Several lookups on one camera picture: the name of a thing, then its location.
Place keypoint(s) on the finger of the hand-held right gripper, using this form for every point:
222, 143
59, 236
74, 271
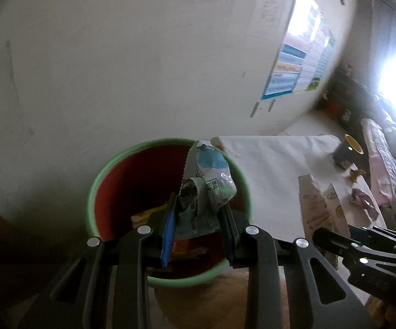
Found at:
331, 241
386, 234

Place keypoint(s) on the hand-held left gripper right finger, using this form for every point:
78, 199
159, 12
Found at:
227, 236

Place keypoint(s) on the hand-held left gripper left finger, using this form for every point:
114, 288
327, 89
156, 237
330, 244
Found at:
168, 233

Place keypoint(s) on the torn brown paper bag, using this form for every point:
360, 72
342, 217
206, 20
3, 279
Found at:
316, 205

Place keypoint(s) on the red bin with green rim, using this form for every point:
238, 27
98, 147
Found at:
132, 185

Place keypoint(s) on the white and blue wrapper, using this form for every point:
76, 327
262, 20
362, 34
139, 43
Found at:
208, 164

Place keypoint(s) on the yellow wrapper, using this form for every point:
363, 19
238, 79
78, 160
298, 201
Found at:
148, 214

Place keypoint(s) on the brown crumpled wrapper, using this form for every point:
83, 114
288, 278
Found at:
364, 202

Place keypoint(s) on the small brown scrap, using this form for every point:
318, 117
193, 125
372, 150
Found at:
355, 175

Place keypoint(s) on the white tablecloth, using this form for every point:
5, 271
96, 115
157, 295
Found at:
273, 185

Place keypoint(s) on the pink printed blanket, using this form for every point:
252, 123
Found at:
386, 157

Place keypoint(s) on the dark mug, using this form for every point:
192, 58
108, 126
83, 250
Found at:
347, 152

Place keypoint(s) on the dark cabinet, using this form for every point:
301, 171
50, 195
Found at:
352, 99

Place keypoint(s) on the wall poster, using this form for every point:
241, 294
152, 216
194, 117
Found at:
300, 48

